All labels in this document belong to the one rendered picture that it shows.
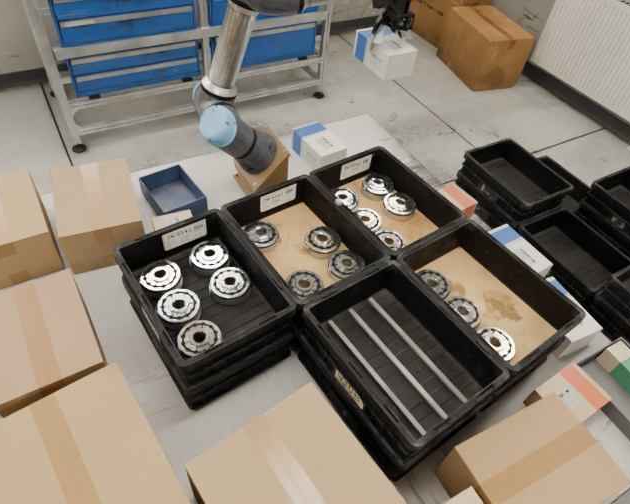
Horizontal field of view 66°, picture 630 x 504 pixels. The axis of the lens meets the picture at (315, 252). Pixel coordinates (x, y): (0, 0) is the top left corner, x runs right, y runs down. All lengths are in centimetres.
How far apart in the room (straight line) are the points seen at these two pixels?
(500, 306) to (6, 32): 336
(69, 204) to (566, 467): 141
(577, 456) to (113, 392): 98
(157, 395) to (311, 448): 46
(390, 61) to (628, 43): 253
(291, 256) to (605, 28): 319
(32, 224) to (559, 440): 142
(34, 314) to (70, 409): 30
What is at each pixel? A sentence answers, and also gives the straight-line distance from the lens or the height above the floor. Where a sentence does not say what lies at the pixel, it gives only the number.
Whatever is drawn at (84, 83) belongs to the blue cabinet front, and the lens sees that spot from 308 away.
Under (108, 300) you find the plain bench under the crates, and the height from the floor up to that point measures 70.
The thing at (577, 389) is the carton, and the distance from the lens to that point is 145.
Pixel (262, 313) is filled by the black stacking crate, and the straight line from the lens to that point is 126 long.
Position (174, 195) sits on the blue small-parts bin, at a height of 70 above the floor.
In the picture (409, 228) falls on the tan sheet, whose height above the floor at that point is 83.
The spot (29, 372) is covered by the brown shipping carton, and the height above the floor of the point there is 86.
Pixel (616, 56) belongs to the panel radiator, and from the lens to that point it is 409.
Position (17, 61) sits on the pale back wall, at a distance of 394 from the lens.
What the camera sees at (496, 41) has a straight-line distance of 404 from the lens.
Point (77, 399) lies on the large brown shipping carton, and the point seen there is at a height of 90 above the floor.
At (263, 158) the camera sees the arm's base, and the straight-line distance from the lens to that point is 163.
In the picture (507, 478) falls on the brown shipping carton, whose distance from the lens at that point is 116.
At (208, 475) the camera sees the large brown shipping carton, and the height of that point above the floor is 90.
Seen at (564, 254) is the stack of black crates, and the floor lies 38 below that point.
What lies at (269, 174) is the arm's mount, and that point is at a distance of 164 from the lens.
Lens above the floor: 186
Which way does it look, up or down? 48 degrees down
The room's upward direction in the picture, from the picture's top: 8 degrees clockwise
